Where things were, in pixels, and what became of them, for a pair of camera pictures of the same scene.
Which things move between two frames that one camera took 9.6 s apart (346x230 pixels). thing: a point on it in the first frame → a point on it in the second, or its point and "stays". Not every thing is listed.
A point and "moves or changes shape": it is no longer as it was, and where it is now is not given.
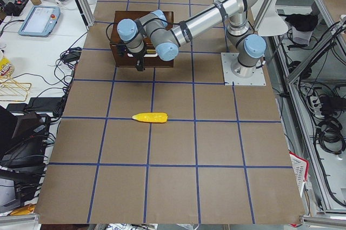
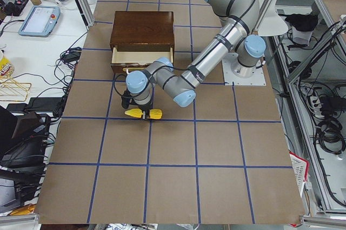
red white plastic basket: (300, 166) stays
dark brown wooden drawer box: (151, 59) stays
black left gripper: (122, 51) → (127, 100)
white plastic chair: (272, 24) stays
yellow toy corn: (158, 117) moves or changes shape
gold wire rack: (11, 90) stays
